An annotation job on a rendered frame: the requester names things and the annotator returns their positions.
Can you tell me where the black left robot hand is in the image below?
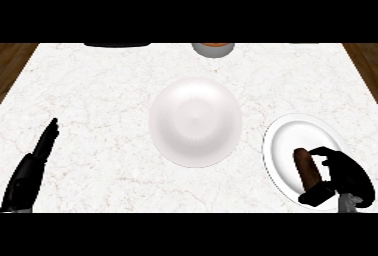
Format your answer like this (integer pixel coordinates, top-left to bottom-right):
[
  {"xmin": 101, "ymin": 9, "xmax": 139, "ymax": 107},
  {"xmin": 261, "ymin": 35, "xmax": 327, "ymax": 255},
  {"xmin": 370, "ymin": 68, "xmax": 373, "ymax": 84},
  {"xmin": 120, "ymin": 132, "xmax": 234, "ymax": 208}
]
[{"xmin": 0, "ymin": 117, "xmax": 61, "ymax": 212}]

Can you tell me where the grey cup with orange content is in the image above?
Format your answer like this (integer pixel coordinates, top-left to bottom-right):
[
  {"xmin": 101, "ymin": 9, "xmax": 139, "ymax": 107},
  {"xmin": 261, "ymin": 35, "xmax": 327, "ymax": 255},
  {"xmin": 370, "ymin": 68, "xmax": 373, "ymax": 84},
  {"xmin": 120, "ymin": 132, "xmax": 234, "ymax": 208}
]
[{"xmin": 191, "ymin": 43, "xmax": 237, "ymax": 59}]

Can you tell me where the large white plate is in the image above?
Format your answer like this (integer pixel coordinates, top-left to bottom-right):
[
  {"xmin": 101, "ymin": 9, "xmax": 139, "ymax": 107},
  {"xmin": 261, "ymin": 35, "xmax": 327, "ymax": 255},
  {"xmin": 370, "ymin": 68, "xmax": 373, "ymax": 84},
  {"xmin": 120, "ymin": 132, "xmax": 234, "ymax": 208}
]
[{"xmin": 148, "ymin": 76, "xmax": 244, "ymax": 168}]

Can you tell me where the brown sweet potato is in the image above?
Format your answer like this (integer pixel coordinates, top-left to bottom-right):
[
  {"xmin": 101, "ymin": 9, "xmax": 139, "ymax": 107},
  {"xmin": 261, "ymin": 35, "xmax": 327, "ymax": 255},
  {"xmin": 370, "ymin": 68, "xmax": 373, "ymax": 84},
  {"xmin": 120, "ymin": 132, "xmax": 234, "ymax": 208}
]
[{"xmin": 293, "ymin": 148, "xmax": 327, "ymax": 194}]

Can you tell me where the small white plate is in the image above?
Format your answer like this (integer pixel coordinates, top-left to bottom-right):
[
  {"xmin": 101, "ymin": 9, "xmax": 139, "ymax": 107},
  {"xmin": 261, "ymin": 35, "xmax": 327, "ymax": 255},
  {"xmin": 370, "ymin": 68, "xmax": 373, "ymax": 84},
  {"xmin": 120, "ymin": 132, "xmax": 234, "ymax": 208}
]
[{"xmin": 262, "ymin": 113, "xmax": 352, "ymax": 211}]

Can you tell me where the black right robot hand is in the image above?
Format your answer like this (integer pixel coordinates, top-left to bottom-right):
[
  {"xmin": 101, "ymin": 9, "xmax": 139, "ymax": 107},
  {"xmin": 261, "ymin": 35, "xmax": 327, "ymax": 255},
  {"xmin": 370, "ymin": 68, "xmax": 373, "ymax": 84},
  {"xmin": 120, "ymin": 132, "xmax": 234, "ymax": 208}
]
[{"xmin": 297, "ymin": 146, "xmax": 377, "ymax": 209}]

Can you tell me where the black flat object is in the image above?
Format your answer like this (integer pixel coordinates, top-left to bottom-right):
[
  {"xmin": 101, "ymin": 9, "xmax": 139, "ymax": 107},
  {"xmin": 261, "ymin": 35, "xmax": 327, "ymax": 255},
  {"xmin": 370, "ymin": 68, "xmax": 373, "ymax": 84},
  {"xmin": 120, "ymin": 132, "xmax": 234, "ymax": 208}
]
[{"xmin": 83, "ymin": 43, "xmax": 153, "ymax": 48}]

